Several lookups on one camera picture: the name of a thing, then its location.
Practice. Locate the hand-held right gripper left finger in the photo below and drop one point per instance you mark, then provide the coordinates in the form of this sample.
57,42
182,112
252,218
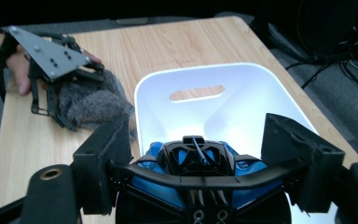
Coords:
99,161

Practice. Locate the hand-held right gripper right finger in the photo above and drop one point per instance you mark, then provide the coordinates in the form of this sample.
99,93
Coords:
292,140

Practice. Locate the blue and black toy car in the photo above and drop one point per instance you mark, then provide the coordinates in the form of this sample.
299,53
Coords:
195,155

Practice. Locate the white plastic storage bin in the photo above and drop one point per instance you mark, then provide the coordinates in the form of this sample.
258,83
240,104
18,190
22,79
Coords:
245,102

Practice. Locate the grey tape strip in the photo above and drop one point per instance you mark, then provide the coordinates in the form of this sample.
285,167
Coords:
132,21

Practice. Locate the grey fuzzy cloth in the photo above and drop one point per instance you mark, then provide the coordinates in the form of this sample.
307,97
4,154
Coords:
93,105

